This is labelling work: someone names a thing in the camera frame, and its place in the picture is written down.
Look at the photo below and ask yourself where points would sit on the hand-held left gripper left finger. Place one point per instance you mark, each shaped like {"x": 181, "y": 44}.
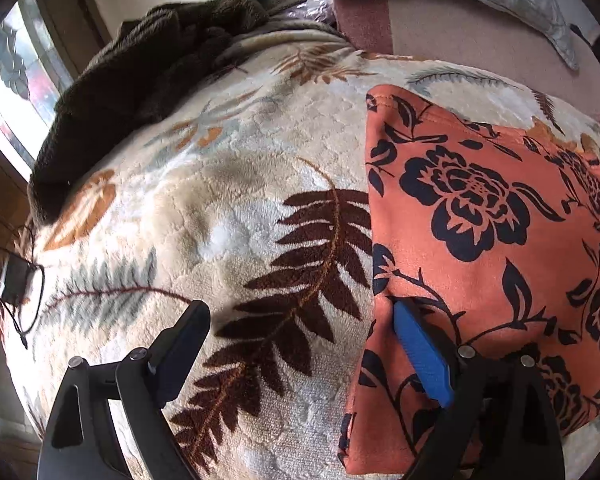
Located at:
{"x": 180, "y": 355}

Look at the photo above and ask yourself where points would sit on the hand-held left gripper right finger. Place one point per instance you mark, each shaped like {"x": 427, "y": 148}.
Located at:
{"x": 422, "y": 350}

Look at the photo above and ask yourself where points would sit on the orange floral garment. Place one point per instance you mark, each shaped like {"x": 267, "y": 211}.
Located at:
{"x": 480, "y": 240}

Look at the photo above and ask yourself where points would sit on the cream leaf print blanket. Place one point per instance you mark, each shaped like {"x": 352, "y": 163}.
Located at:
{"x": 230, "y": 230}

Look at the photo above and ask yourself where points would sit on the brown fleece blanket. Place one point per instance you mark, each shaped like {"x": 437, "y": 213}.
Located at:
{"x": 130, "y": 85}

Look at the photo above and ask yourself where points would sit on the pink sofa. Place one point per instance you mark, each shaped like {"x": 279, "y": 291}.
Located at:
{"x": 455, "y": 30}

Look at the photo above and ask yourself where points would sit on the wooden door with stained glass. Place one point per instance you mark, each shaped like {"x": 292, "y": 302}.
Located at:
{"x": 10, "y": 60}

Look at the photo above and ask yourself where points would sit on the small black object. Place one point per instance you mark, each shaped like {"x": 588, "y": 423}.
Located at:
{"x": 578, "y": 33}

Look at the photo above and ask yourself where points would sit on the purple patterned cloth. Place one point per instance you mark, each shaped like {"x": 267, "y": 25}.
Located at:
{"x": 310, "y": 10}

